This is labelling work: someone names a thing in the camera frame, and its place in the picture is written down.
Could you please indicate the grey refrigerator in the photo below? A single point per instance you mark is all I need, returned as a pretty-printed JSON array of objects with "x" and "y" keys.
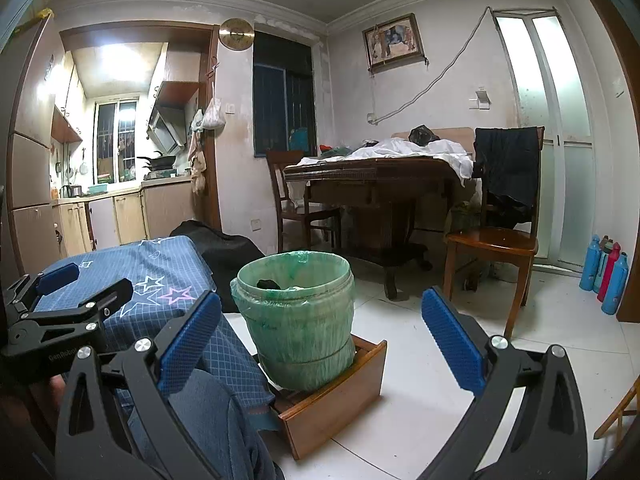
[{"x": 29, "y": 66}]

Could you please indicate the blue bottle left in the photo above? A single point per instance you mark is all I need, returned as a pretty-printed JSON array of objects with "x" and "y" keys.
[{"x": 591, "y": 264}]

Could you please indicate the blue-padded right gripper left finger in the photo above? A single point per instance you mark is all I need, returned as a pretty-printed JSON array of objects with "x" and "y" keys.
[{"x": 152, "y": 371}]

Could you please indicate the white glass door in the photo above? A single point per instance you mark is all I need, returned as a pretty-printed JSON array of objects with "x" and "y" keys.
[{"x": 550, "y": 95}]

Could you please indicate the black bag on floor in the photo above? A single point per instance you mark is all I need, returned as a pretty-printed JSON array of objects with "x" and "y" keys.
[{"x": 224, "y": 254}]

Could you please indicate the black jacket on chair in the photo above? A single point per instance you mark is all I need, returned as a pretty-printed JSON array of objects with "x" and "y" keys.
[{"x": 508, "y": 160}]

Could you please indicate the round gold wall clock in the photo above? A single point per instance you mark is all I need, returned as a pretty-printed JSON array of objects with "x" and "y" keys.
[{"x": 236, "y": 34}]

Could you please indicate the white cloth on table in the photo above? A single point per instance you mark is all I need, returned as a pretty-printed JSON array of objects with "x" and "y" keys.
[{"x": 453, "y": 153}]

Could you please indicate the brown wooden chair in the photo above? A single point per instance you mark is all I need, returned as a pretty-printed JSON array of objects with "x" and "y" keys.
[{"x": 517, "y": 246}]

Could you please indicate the person's left hand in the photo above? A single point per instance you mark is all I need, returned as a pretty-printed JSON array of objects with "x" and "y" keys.
[{"x": 57, "y": 389}]

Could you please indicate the black wok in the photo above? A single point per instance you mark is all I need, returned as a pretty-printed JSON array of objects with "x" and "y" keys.
[{"x": 160, "y": 162}]

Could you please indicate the beige kitchen counter cabinets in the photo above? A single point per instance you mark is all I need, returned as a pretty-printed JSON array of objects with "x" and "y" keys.
[{"x": 153, "y": 209}]

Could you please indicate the hanging plastic bag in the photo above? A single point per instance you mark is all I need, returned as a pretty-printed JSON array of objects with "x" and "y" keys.
[{"x": 213, "y": 117}]

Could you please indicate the dark wooden chair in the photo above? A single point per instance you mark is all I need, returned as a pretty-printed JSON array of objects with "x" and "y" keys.
[{"x": 297, "y": 207}]

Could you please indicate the blue bottle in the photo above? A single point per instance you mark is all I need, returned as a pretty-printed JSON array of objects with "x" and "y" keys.
[
  {"x": 616, "y": 285},
  {"x": 591, "y": 264}
]

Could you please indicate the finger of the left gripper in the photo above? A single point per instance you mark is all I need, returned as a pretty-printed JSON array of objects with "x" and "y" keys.
[
  {"x": 94, "y": 309},
  {"x": 44, "y": 283}
]

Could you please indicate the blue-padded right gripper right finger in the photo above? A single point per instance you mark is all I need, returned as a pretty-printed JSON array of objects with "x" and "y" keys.
[{"x": 489, "y": 367}]

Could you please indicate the wooden drawer under bin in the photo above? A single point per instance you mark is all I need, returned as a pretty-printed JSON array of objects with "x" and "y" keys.
[{"x": 306, "y": 421}]

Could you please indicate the red bottle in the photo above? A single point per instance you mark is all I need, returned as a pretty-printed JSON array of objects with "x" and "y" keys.
[{"x": 611, "y": 258}]

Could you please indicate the dark wooden dining table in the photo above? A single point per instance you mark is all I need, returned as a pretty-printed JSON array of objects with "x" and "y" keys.
[{"x": 380, "y": 197}]

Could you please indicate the framed elephant picture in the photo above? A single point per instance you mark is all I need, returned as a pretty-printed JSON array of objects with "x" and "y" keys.
[{"x": 393, "y": 42}]

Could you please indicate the blue bottle right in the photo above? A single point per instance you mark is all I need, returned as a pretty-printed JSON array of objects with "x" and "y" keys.
[{"x": 616, "y": 285}]

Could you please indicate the dark interior window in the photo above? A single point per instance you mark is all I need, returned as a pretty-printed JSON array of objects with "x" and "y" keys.
[{"x": 284, "y": 115}]

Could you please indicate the range hood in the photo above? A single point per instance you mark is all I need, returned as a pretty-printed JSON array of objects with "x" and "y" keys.
[{"x": 167, "y": 129}]

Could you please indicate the kitchen window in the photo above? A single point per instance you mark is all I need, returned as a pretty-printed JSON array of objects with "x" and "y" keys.
[{"x": 114, "y": 142}]

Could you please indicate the green-lined trash bin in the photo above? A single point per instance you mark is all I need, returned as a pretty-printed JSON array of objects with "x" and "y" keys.
[{"x": 298, "y": 308}]

